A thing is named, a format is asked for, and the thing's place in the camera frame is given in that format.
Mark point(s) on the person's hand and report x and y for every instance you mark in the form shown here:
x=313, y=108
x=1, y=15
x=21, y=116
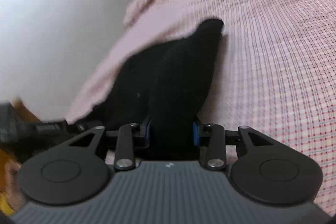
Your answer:
x=12, y=199

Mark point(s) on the black garment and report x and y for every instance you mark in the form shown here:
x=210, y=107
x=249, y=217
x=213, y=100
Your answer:
x=167, y=83

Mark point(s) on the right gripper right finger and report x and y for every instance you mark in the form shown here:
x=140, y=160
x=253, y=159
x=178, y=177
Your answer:
x=199, y=135

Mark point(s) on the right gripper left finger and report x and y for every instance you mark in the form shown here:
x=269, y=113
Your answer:
x=144, y=132

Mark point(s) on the pink checkered bed cover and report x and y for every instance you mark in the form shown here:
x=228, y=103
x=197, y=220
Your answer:
x=276, y=74

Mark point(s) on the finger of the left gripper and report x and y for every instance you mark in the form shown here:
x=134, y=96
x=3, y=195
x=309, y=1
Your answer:
x=81, y=126

